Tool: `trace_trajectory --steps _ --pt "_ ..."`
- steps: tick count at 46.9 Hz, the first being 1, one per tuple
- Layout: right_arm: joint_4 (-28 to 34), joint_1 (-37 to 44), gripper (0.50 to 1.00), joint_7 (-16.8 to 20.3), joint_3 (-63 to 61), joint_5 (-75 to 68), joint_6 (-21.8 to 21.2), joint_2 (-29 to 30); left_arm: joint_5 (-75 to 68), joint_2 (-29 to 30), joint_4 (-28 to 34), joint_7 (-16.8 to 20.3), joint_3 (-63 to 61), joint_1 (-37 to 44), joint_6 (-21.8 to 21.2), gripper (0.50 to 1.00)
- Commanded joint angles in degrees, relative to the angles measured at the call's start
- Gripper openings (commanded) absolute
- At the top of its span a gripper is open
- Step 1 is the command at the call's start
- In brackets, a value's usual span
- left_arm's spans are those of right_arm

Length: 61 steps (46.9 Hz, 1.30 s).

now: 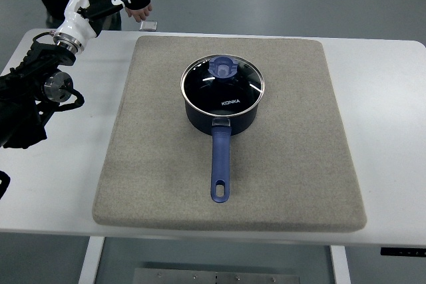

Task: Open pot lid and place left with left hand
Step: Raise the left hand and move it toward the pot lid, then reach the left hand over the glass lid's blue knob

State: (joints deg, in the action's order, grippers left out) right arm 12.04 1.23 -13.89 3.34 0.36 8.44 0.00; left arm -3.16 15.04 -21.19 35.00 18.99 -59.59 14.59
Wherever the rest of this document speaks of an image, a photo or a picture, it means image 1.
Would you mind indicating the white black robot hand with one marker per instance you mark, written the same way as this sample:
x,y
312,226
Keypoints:
x,y
83,22

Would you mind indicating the person's bare hand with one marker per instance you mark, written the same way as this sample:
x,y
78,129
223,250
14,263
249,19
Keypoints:
x,y
139,15

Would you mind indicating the glass pot lid blue knob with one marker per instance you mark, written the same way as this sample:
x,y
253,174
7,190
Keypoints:
x,y
222,85

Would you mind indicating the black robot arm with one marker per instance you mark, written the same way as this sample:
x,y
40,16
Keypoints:
x,y
32,92

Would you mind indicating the small silver phone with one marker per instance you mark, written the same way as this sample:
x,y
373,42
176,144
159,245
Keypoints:
x,y
148,26

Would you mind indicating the dark blue saucepan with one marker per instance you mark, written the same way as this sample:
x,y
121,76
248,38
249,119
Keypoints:
x,y
220,128

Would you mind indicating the black object at left edge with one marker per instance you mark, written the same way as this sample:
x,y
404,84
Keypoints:
x,y
4,183

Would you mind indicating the white table leg left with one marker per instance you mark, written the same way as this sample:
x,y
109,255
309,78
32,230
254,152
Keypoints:
x,y
91,260

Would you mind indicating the white table leg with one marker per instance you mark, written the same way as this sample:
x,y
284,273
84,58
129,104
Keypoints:
x,y
91,260
340,266

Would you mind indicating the white table leg right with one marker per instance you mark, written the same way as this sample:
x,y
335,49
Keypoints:
x,y
340,266

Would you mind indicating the black table control panel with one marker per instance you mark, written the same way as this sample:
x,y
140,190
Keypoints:
x,y
403,251

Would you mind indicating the metal base plate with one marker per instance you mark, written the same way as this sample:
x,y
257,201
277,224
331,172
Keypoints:
x,y
146,275

